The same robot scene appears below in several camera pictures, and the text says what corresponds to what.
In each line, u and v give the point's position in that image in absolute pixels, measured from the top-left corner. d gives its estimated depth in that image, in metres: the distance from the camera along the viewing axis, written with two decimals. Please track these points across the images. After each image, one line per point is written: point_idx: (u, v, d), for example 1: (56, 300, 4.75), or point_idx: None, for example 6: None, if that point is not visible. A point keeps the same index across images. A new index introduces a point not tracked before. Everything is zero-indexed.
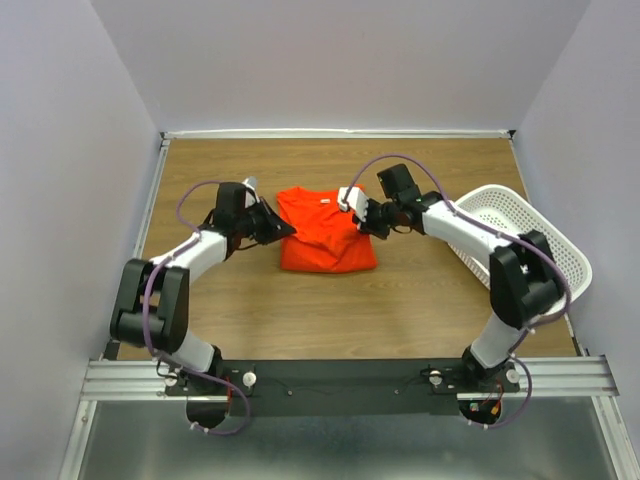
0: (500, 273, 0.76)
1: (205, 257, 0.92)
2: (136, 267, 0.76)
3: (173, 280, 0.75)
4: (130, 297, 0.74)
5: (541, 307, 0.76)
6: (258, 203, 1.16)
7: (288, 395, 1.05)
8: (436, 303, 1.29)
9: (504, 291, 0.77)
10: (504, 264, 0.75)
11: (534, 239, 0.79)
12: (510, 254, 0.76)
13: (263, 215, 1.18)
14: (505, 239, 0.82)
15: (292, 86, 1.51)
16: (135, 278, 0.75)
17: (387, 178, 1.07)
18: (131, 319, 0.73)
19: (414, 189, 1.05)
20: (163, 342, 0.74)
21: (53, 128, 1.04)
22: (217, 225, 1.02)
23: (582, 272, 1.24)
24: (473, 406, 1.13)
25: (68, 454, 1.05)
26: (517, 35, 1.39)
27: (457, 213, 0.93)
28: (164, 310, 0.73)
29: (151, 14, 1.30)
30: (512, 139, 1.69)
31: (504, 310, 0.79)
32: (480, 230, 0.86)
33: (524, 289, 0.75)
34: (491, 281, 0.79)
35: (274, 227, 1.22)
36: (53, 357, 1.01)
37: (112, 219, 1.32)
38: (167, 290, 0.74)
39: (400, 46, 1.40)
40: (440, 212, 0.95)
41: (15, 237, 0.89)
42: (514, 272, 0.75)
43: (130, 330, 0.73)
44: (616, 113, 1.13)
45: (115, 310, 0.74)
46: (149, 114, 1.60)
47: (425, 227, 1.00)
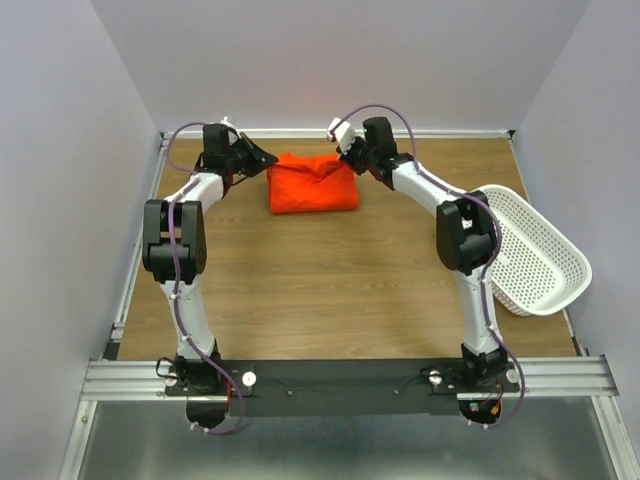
0: (443, 224, 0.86)
1: (206, 196, 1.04)
2: (154, 206, 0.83)
3: (189, 210, 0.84)
4: (155, 232, 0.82)
5: (476, 255, 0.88)
6: (240, 138, 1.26)
7: (288, 396, 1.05)
8: (436, 303, 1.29)
9: (447, 240, 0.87)
10: (447, 215, 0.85)
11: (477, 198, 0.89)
12: (454, 207, 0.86)
13: (246, 149, 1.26)
14: (454, 196, 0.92)
15: (291, 85, 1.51)
16: (155, 216, 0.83)
17: (370, 130, 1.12)
18: (161, 249, 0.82)
19: (391, 147, 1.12)
20: (191, 267, 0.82)
21: (53, 127, 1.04)
22: (209, 168, 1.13)
23: (582, 271, 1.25)
24: (473, 406, 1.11)
25: (68, 454, 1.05)
26: (516, 35, 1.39)
27: (421, 173, 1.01)
28: (187, 239, 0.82)
29: (151, 13, 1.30)
30: (512, 140, 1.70)
31: (446, 257, 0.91)
32: (434, 187, 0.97)
33: (462, 239, 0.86)
34: (438, 231, 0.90)
35: (259, 161, 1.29)
36: (53, 356, 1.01)
37: (112, 218, 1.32)
38: (188, 221, 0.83)
39: (400, 46, 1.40)
40: (406, 170, 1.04)
41: (16, 237, 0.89)
42: (454, 223, 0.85)
43: (161, 258, 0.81)
44: (616, 113, 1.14)
45: (144, 243, 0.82)
46: (149, 114, 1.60)
47: (393, 183, 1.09)
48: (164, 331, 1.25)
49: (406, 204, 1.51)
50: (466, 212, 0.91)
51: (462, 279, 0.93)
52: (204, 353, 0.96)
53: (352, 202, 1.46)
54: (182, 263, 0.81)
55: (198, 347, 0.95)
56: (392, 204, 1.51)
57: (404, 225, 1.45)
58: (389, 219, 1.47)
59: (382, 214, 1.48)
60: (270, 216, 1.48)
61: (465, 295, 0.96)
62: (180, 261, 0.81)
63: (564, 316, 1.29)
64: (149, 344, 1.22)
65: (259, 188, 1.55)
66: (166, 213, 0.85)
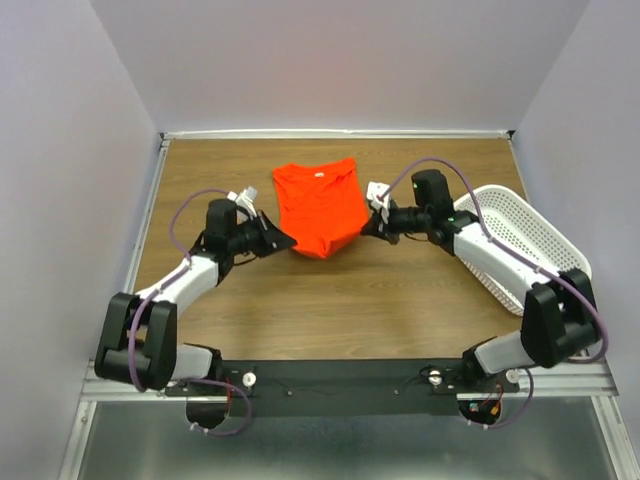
0: (535, 311, 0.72)
1: (194, 286, 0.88)
2: (121, 302, 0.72)
3: (159, 315, 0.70)
4: (115, 335, 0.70)
5: (575, 350, 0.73)
6: (252, 217, 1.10)
7: (288, 396, 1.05)
8: (436, 303, 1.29)
9: (539, 331, 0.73)
10: (542, 303, 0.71)
11: (574, 279, 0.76)
12: (549, 292, 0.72)
13: (257, 230, 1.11)
14: (544, 275, 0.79)
15: (291, 86, 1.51)
16: (119, 316, 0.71)
17: (423, 185, 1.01)
18: (117, 357, 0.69)
19: (449, 203, 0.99)
20: (152, 378, 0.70)
21: (53, 127, 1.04)
22: (208, 248, 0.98)
23: (581, 271, 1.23)
24: (473, 406, 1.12)
25: (68, 454, 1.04)
26: (516, 36, 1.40)
27: (493, 240, 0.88)
28: (150, 348, 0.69)
29: (151, 14, 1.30)
30: (511, 140, 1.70)
31: (533, 349, 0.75)
32: (516, 261, 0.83)
33: (560, 331, 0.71)
34: (524, 318, 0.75)
35: (270, 244, 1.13)
36: (53, 357, 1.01)
37: (112, 219, 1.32)
38: (153, 326, 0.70)
39: (399, 46, 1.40)
40: (472, 236, 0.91)
41: (16, 237, 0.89)
42: (551, 312, 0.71)
43: (116, 368, 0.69)
44: (616, 113, 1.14)
45: (100, 347, 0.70)
46: (148, 113, 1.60)
47: (453, 248, 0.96)
48: None
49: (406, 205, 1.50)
50: (557, 293, 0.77)
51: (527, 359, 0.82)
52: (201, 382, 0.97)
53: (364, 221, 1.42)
54: (140, 374, 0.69)
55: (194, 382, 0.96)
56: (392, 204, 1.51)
57: None
58: None
59: None
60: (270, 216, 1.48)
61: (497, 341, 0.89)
62: (137, 371, 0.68)
63: None
64: None
65: (259, 188, 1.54)
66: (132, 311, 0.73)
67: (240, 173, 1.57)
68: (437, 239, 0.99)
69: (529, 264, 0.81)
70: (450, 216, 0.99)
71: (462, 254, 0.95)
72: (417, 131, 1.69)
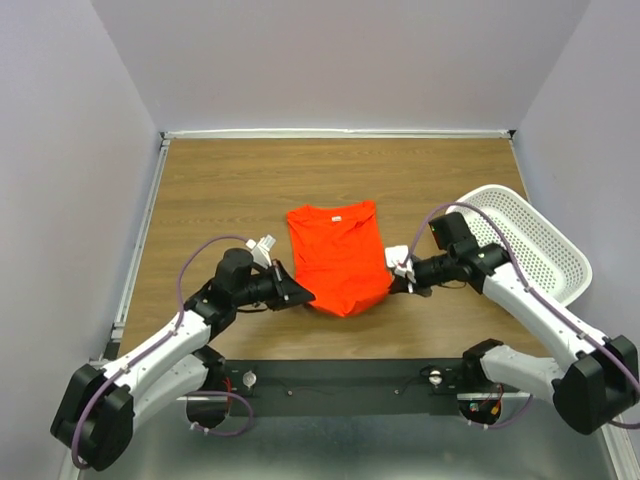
0: (581, 384, 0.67)
1: (176, 354, 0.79)
2: (85, 378, 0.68)
3: (109, 410, 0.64)
4: (72, 410, 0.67)
5: (607, 416, 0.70)
6: (270, 265, 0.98)
7: (288, 396, 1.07)
8: (437, 303, 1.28)
9: (578, 400, 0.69)
10: (588, 378, 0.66)
11: (621, 348, 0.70)
12: (597, 365, 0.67)
13: (272, 281, 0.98)
14: (589, 344, 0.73)
15: (292, 86, 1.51)
16: (79, 392, 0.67)
17: (440, 227, 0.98)
18: (68, 432, 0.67)
19: (471, 241, 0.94)
20: (94, 459, 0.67)
21: (53, 127, 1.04)
22: (211, 299, 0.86)
23: (582, 272, 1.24)
24: (473, 406, 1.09)
25: (68, 454, 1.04)
26: (517, 36, 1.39)
27: (529, 289, 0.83)
28: (95, 438, 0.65)
29: (151, 13, 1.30)
30: (512, 139, 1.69)
31: (567, 412, 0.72)
32: (557, 322, 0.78)
33: (600, 402, 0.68)
34: (564, 384, 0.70)
35: (282, 297, 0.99)
36: (53, 357, 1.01)
37: (112, 219, 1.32)
38: (103, 419, 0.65)
39: (400, 46, 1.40)
40: (507, 281, 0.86)
41: (16, 236, 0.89)
42: (597, 388, 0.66)
43: (67, 442, 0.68)
44: (617, 113, 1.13)
45: (56, 418, 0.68)
46: (148, 113, 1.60)
47: (483, 288, 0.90)
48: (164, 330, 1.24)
49: (407, 206, 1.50)
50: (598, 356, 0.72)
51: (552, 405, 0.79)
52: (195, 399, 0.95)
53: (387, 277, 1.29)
54: (83, 454, 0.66)
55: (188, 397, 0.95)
56: (393, 204, 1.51)
57: (404, 226, 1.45)
58: (390, 220, 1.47)
59: (382, 215, 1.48)
60: (270, 216, 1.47)
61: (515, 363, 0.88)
62: (81, 451, 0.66)
63: None
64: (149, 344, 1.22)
65: (259, 188, 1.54)
66: (96, 386, 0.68)
67: (240, 172, 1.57)
68: (465, 274, 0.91)
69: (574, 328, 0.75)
70: (478, 252, 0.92)
71: (492, 296, 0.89)
72: (418, 130, 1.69)
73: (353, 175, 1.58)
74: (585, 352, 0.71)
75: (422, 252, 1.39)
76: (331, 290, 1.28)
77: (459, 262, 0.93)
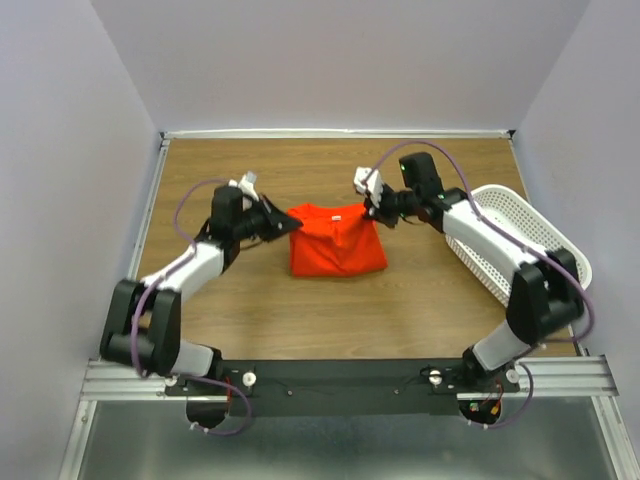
0: (522, 291, 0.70)
1: (200, 275, 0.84)
2: (126, 288, 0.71)
3: (163, 302, 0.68)
4: (121, 319, 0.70)
5: (559, 328, 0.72)
6: (257, 200, 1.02)
7: (288, 395, 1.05)
8: (436, 303, 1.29)
9: (525, 310, 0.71)
10: (529, 283, 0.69)
11: (561, 257, 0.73)
12: (536, 271, 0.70)
13: (263, 214, 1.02)
14: (532, 255, 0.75)
15: (291, 86, 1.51)
16: (125, 301, 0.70)
17: (410, 167, 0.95)
18: (120, 342, 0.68)
19: (436, 182, 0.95)
20: (154, 366, 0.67)
21: (53, 127, 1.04)
22: (214, 235, 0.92)
23: (581, 271, 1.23)
24: (473, 406, 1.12)
25: (68, 454, 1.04)
26: (517, 36, 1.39)
27: (482, 218, 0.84)
28: (153, 333, 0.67)
29: (151, 13, 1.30)
30: (512, 140, 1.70)
31: (520, 328, 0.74)
32: (504, 242, 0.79)
33: (546, 309, 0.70)
34: (511, 299, 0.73)
35: (276, 227, 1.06)
36: (53, 357, 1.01)
37: (112, 218, 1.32)
38: (157, 311, 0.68)
39: (400, 46, 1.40)
40: (462, 213, 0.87)
41: (16, 236, 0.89)
42: (537, 292, 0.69)
43: (119, 353, 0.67)
44: (616, 113, 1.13)
45: (104, 333, 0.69)
46: (148, 113, 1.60)
47: (442, 225, 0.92)
48: None
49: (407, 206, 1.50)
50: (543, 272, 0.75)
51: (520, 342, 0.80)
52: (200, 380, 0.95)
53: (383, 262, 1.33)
54: (142, 362, 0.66)
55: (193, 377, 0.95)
56: None
57: (404, 226, 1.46)
58: None
59: None
60: None
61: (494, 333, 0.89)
62: (140, 358, 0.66)
63: None
64: None
65: (259, 188, 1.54)
66: (138, 296, 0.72)
67: (240, 172, 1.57)
68: (426, 216, 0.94)
69: (517, 243, 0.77)
70: (439, 194, 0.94)
71: (449, 231, 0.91)
72: (418, 131, 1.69)
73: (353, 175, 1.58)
74: (527, 261, 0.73)
75: (422, 252, 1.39)
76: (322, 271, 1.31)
77: (423, 204, 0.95)
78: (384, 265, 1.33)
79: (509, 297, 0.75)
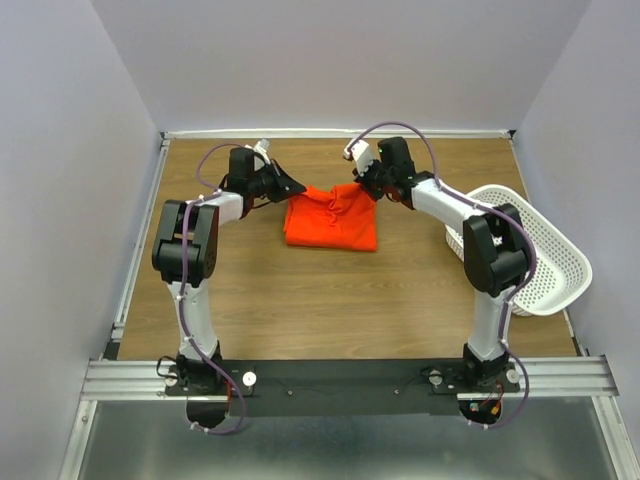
0: (471, 239, 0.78)
1: (226, 210, 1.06)
2: (172, 206, 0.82)
3: (206, 213, 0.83)
4: (169, 230, 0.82)
5: (510, 276, 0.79)
6: (267, 165, 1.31)
7: (288, 396, 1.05)
8: (437, 303, 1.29)
9: (476, 260, 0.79)
10: (476, 232, 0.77)
11: (507, 211, 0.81)
12: (483, 222, 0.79)
13: (272, 177, 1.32)
14: (480, 211, 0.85)
15: (291, 86, 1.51)
16: (172, 215, 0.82)
17: (387, 150, 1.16)
18: (170, 250, 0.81)
19: (410, 165, 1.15)
20: (198, 270, 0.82)
21: (54, 127, 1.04)
22: (232, 188, 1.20)
23: (582, 272, 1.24)
24: (473, 406, 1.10)
25: (68, 454, 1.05)
26: (516, 36, 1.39)
27: (442, 189, 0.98)
28: (200, 240, 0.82)
29: (151, 13, 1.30)
30: (512, 139, 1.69)
31: (476, 279, 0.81)
32: (458, 203, 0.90)
33: (495, 257, 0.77)
34: (465, 250, 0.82)
35: (283, 189, 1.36)
36: (53, 356, 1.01)
37: (112, 218, 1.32)
38: (202, 222, 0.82)
39: (400, 47, 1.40)
40: (426, 187, 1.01)
41: (16, 236, 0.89)
42: (483, 239, 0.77)
43: (169, 259, 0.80)
44: (616, 113, 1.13)
45: (156, 241, 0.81)
46: (149, 113, 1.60)
47: (414, 202, 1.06)
48: (164, 331, 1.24)
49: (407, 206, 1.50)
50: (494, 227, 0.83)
51: (487, 299, 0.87)
52: (207, 357, 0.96)
53: (373, 244, 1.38)
54: (189, 265, 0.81)
55: (202, 353, 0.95)
56: (392, 204, 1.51)
57: (403, 226, 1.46)
58: (389, 220, 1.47)
59: (382, 215, 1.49)
60: (270, 216, 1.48)
61: (485, 314, 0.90)
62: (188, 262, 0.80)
63: (564, 316, 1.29)
64: (149, 343, 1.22)
65: None
66: (181, 215, 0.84)
67: None
68: (398, 195, 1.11)
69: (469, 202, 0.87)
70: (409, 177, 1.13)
71: (420, 206, 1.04)
72: (418, 130, 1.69)
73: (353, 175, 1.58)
74: (477, 214, 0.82)
75: (422, 252, 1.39)
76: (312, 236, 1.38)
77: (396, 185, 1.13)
78: (373, 247, 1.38)
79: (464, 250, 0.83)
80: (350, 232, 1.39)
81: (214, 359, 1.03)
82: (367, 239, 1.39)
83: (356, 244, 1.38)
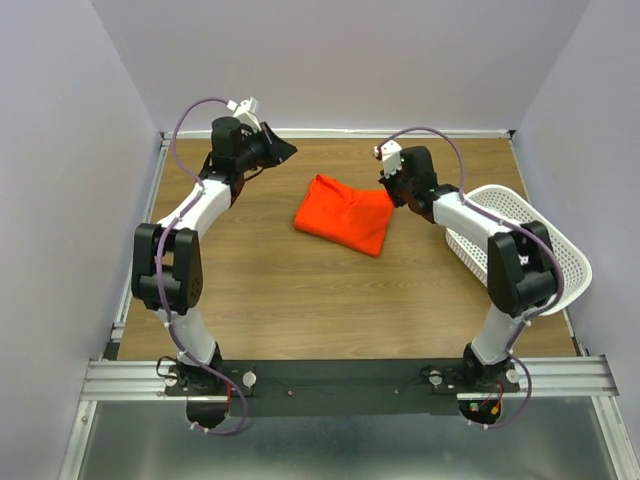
0: (497, 258, 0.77)
1: (211, 211, 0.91)
2: (146, 231, 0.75)
3: (183, 242, 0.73)
4: (146, 260, 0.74)
5: (536, 298, 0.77)
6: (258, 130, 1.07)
7: (288, 396, 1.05)
8: (436, 303, 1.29)
9: (501, 279, 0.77)
10: (501, 249, 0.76)
11: (534, 229, 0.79)
12: (509, 240, 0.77)
13: (262, 144, 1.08)
14: (506, 227, 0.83)
15: (291, 86, 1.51)
16: (147, 244, 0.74)
17: (408, 159, 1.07)
18: (150, 282, 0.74)
19: (432, 177, 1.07)
20: (182, 302, 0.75)
21: (54, 128, 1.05)
22: (218, 170, 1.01)
23: (582, 271, 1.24)
24: (473, 406, 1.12)
25: (68, 454, 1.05)
26: (517, 35, 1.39)
27: (466, 203, 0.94)
28: (179, 272, 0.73)
29: (151, 14, 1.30)
30: (512, 139, 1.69)
31: (499, 298, 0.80)
32: (484, 218, 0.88)
33: (520, 277, 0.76)
34: (489, 268, 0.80)
35: (276, 157, 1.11)
36: (53, 356, 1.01)
37: (112, 218, 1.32)
38: (179, 252, 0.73)
39: (400, 46, 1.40)
40: (449, 201, 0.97)
41: (15, 235, 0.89)
42: (509, 258, 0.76)
43: (151, 292, 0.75)
44: (616, 113, 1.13)
45: (133, 274, 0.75)
46: (149, 114, 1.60)
47: (434, 215, 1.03)
48: (164, 331, 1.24)
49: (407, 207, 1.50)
50: (521, 245, 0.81)
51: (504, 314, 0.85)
52: (204, 365, 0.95)
53: (375, 249, 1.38)
54: (169, 296, 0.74)
55: (197, 358, 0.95)
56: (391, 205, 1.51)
57: (403, 226, 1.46)
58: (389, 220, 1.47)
59: None
60: (270, 216, 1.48)
61: (496, 322, 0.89)
62: (167, 294, 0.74)
63: (564, 316, 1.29)
64: (149, 343, 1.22)
65: (256, 188, 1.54)
66: (157, 240, 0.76)
67: None
68: (418, 208, 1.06)
69: (495, 218, 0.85)
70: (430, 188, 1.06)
71: (441, 220, 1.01)
72: (417, 130, 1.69)
73: (352, 175, 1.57)
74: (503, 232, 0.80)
75: (421, 253, 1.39)
76: (319, 227, 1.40)
77: (416, 197, 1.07)
78: (374, 252, 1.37)
79: (488, 267, 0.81)
80: (357, 232, 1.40)
81: (212, 363, 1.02)
82: (372, 241, 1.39)
83: (358, 243, 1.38)
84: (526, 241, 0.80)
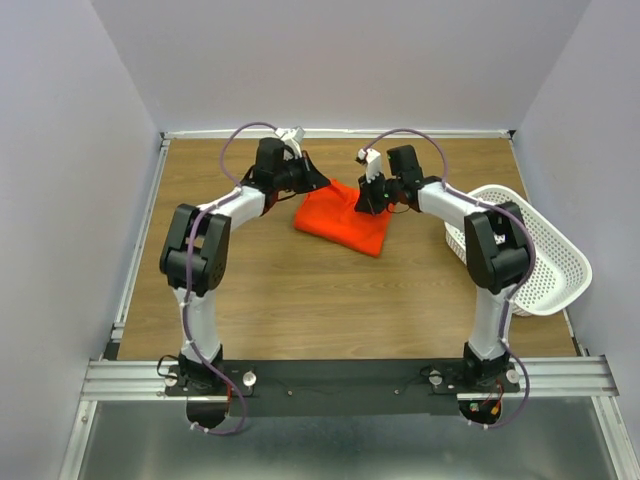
0: (472, 235, 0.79)
1: (245, 211, 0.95)
2: (185, 210, 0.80)
3: (217, 225, 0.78)
4: (179, 236, 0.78)
5: (512, 273, 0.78)
6: (298, 156, 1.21)
7: (288, 395, 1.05)
8: (436, 303, 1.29)
9: (477, 255, 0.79)
10: (476, 226, 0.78)
11: (508, 208, 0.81)
12: (484, 218, 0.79)
13: (300, 170, 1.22)
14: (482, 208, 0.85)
15: (291, 86, 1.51)
16: (182, 221, 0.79)
17: (394, 156, 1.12)
18: (177, 257, 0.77)
19: (418, 171, 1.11)
20: (203, 282, 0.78)
21: (54, 128, 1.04)
22: (256, 182, 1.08)
23: (582, 271, 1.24)
24: (473, 406, 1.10)
25: (68, 454, 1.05)
26: (517, 35, 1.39)
27: (447, 190, 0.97)
28: (207, 251, 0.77)
29: (151, 14, 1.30)
30: (512, 139, 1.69)
31: (478, 277, 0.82)
32: (463, 203, 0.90)
33: (495, 253, 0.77)
34: (467, 247, 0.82)
35: (310, 184, 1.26)
36: (53, 356, 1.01)
37: (112, 218, 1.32)
38: (212, 233, 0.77)
39: (400, 46, 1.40)
40: (432, 188, 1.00)
41: (15, 236, 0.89)
42: (483, 234, 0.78)
43: (174, 267, 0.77)
44: (616, 113, 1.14)
45: (164, 247, 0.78)
46: (149, 114, 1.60)
47: (419, 204, 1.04)
48: (164, 331, 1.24)
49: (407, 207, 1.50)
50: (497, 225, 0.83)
51: (488, 297, 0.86)
52: (206, 359, 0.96)
53: (375, 249, 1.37)
54: (193, 274, 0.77)
55: (199, 353, 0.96)
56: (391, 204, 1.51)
57: (404, 226, 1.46)
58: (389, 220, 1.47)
59: None
60: (270, 216, 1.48)
61: (483, 308, 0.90)
62: (192, 271, 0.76)
63: (564, 316, 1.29)
64: (149, 344, 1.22)
65: None
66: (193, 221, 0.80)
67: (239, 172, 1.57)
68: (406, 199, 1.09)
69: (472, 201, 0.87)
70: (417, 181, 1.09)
71: (426, 209, 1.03)
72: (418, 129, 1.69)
73: (352, 175, 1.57)
74: (479, 211, 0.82)
75: (421, 253, 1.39)
76: (319, 228, 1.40)
77: (404, 189, 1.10)
78: (374, 253, 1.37)
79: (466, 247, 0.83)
80: (357, 232, 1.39)
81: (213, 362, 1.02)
82: (372, 241, 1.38)
83: (358, 243, 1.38)
84: (501, 220, 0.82)
